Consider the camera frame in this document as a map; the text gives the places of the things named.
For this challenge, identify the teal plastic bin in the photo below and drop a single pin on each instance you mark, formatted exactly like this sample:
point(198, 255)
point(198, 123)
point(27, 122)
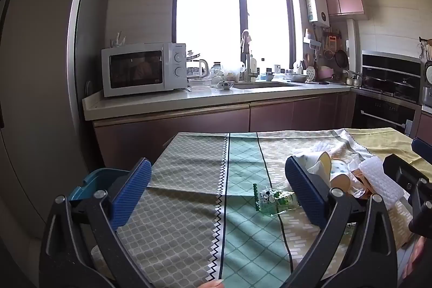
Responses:
point(91, 183)

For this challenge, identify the pink base cabinets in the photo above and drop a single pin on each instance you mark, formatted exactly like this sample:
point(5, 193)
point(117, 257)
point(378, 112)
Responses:
point(189, 129)

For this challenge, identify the white soap bottle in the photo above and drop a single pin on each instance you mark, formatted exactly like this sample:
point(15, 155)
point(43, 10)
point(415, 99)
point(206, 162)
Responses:
point(253, 63)

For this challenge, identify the white foam fruit net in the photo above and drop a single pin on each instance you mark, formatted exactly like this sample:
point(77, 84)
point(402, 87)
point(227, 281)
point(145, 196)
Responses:
point(322, 148)
point(379, 180)

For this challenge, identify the small white rack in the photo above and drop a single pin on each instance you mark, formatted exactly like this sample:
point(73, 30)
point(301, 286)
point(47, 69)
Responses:
point(118, 40)

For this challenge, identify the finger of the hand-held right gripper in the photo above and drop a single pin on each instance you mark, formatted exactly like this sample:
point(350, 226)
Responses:
point(423, 148)
point(401, 173)

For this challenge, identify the metal basin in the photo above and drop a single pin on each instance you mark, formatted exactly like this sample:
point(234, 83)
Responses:
point(298, 77)

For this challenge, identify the person's left hand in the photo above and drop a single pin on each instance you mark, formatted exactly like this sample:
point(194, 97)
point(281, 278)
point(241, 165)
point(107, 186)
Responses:
point(212, 284)

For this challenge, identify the glass pot with lid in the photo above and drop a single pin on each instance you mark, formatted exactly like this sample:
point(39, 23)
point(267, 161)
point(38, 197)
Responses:
point(192, 67)

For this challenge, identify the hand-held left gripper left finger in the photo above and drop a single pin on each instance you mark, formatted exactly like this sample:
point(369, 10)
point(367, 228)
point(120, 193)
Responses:
point(130, 195)

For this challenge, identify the blue patterned bowl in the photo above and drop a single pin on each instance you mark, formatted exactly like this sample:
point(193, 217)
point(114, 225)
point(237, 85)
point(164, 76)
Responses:
point(226, 85)

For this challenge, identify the clear plastic wrapper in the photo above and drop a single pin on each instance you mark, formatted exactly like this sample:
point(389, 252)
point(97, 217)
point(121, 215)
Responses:
point(356, 161)

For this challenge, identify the black wok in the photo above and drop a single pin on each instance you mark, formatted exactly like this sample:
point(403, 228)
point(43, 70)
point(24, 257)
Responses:
point(378, 83)

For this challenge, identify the kitchen sink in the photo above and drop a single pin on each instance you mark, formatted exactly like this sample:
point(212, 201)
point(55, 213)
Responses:
point(266, 85)

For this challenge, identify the grey refrigerator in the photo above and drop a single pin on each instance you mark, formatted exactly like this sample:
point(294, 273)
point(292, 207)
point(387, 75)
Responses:
point(40, 72)

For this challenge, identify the yellow cloth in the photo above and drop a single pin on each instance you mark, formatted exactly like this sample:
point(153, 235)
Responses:
point(388, 143)

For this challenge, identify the hanging frying pan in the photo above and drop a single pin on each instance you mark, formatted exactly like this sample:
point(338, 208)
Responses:
point(341, 58)

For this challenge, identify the pink pot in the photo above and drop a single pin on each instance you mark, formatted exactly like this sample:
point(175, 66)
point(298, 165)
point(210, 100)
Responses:
point(326, 72)

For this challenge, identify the steel rice cooker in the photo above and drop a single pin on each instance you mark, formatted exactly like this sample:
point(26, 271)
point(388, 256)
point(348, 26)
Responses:
point(427, 85)

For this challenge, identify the white wall water heater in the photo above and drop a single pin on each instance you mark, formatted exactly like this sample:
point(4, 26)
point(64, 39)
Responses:
point(316, 4)

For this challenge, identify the white microwave oven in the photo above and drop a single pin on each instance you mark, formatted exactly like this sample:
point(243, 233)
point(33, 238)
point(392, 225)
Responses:
point(135, 70)

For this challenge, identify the dark-framed kitchen window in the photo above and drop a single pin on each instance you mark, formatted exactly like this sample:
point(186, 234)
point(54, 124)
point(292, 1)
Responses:
point(209, 4)

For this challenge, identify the clear plastic container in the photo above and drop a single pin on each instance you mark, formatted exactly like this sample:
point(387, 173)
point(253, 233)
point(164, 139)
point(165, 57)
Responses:
point(199, 84)

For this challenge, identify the patterned grey green tablecloth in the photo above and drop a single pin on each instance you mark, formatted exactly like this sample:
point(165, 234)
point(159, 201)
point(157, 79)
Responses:
point(209, 180)

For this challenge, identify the white kitchen countertop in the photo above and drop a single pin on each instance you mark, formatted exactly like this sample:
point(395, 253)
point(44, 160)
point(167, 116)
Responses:
point(162, 102)

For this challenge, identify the black built-in oven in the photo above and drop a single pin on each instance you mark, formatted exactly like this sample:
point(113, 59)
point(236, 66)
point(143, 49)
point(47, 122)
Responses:
point(381, 112)

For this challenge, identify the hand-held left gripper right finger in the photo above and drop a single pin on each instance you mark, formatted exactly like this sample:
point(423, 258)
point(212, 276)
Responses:
point(303, 193)

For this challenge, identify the steel kitchen faucet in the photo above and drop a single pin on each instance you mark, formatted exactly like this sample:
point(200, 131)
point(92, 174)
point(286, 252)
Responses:
point(248, 65)

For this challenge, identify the white dotted trivet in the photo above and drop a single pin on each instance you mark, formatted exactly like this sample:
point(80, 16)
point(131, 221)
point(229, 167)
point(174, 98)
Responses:
point(311, 72)

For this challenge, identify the clear plastic bag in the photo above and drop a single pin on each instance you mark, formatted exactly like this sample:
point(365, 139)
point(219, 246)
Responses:
point(229, 72)

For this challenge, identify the white tissue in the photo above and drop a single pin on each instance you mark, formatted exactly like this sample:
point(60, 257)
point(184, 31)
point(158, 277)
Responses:
point(308, 165)

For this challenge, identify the white mug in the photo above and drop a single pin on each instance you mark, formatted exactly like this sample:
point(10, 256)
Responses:
point(277, 68)

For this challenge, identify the person's right hand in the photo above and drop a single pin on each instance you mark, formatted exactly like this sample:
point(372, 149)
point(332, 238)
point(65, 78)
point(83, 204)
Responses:
point(418, 251)

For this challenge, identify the white wall rack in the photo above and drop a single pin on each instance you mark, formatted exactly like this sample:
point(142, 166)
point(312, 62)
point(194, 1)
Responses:
point(312, 40)

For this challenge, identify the crushed clear plastic bottle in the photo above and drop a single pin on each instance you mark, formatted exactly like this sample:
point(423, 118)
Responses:
point(273, 200)

